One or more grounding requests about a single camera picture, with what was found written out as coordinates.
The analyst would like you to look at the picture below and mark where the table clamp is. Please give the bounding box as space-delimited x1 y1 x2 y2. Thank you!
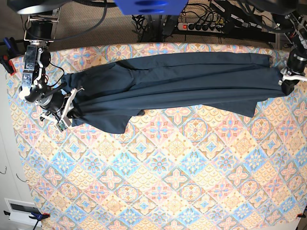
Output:
0 37 18 76
296 213 306 219
3 210 51 230

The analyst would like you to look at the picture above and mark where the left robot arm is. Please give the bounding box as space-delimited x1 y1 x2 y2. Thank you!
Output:
237 0 307 95

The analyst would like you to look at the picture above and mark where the colourful patterned tablecloth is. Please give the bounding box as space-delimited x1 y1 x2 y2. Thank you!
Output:
5 57 307 230

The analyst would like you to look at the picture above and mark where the white floor vent box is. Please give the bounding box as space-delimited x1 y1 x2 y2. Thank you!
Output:
4 198 39 227

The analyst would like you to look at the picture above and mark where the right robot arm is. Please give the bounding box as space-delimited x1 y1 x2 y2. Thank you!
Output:
7 0 79 121

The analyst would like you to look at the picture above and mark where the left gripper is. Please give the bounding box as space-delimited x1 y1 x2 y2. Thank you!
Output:
281 50 307 96

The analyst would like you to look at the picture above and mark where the upper left table clamp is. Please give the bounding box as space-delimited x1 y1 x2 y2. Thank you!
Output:
0 37 18 76

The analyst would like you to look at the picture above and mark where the dark navy t-shirt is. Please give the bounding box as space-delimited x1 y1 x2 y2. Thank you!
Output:
63 52 284 134

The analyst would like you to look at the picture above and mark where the lower right table clamp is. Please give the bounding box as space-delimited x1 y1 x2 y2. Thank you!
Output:
296 213 306 219

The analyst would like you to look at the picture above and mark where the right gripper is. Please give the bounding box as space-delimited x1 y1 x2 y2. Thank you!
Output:
19 83 83 119

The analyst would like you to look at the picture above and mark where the white power strip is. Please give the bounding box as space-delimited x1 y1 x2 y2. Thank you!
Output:
177 23 222 33

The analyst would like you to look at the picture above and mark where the lower left table clamp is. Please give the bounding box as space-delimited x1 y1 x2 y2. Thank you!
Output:
3 210 51 230

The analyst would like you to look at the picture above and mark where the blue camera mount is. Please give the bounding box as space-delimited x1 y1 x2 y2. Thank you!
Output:
114 0 188 15

